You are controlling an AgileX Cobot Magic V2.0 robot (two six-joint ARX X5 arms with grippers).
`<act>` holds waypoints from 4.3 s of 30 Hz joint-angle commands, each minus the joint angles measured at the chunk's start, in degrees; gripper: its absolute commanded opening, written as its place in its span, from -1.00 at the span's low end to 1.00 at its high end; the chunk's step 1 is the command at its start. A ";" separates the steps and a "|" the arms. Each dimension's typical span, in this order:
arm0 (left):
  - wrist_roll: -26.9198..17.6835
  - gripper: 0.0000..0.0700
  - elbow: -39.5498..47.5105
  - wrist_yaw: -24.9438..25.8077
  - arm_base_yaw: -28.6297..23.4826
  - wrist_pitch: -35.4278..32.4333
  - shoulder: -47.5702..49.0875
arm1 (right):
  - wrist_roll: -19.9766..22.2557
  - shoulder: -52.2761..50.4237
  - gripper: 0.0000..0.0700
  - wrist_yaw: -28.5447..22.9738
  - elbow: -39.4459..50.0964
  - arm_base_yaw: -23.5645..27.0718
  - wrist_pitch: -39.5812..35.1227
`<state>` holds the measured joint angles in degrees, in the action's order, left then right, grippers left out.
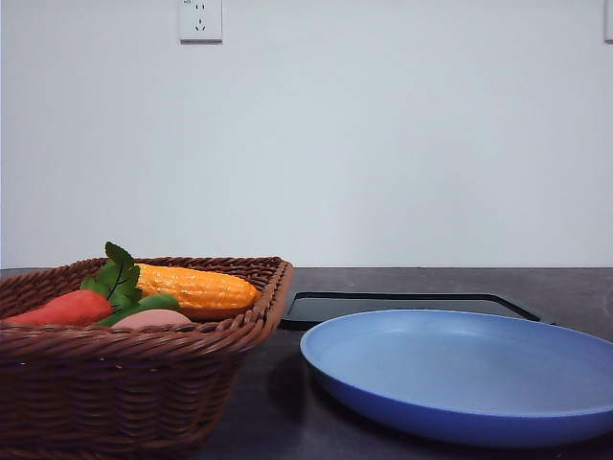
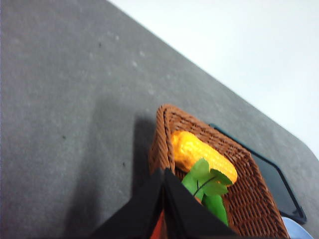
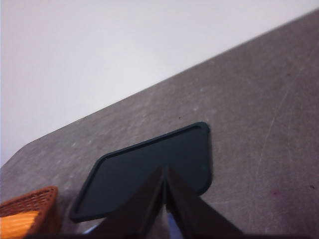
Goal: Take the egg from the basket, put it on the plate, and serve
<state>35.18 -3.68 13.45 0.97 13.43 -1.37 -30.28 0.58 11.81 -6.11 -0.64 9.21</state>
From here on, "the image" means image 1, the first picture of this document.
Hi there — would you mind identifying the brown woven wicker basket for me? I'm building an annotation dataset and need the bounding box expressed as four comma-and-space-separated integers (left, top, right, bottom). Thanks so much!
0, 256, 294, 460

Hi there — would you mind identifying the orange toy corn cob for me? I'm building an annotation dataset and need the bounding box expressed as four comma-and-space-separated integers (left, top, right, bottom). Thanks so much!
136, 264, 261, 309

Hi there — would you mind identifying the blue round plate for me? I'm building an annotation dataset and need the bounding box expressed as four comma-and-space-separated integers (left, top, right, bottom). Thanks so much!
300, 309, 613, 449

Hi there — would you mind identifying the black rectangular tray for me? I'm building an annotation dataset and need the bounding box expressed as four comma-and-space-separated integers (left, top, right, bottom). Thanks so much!
279, 292, 555, 332

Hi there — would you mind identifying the white wall power socket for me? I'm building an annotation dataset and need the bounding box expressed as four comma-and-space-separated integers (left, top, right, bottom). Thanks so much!
180, 0, 223, 45

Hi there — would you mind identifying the green toy pepper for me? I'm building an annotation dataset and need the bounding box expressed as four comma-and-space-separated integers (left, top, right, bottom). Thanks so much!
99, 293, 181, 328

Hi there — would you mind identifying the red toy carrot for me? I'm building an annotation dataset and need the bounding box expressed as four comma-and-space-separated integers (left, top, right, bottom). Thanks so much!
4, 242, 142, 326

